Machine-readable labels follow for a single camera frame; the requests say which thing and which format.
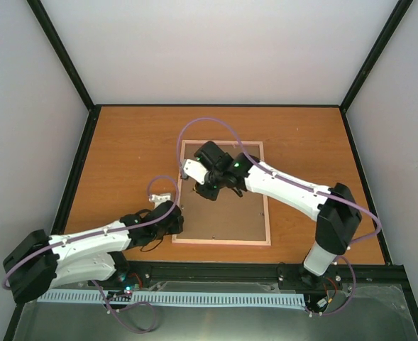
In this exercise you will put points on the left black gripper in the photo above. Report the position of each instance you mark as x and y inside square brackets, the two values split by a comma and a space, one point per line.
[177, 226]

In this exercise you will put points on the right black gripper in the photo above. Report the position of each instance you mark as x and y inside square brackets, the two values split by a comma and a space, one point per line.
[211, 195]

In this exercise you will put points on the pink wooden picture frame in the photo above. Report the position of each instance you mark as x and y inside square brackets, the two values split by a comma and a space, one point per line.
[223, 241]

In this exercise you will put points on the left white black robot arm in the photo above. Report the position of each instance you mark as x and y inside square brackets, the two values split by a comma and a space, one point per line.
[41, 261]

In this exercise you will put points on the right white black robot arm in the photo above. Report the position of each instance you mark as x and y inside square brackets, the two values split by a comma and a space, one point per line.
[332, 209]

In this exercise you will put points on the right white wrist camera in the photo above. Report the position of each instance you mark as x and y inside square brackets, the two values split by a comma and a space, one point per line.
[194, 170]

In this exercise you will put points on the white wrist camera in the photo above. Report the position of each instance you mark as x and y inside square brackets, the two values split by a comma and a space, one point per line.
[194, 170]
[158, 199]

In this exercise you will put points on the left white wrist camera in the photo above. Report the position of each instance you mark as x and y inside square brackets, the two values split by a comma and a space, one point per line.
[158, 199]

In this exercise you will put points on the brown frame backing board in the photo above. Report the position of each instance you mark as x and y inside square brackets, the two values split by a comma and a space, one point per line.
[230, 216]

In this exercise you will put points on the light blue cable duct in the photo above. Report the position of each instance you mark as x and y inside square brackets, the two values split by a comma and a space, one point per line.
[178, 299]

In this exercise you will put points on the black aluminium cage frame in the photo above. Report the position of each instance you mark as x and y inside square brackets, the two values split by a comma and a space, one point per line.
[205, 272]

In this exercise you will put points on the metal base plate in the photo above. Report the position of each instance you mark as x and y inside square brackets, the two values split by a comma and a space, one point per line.
[358, 312]

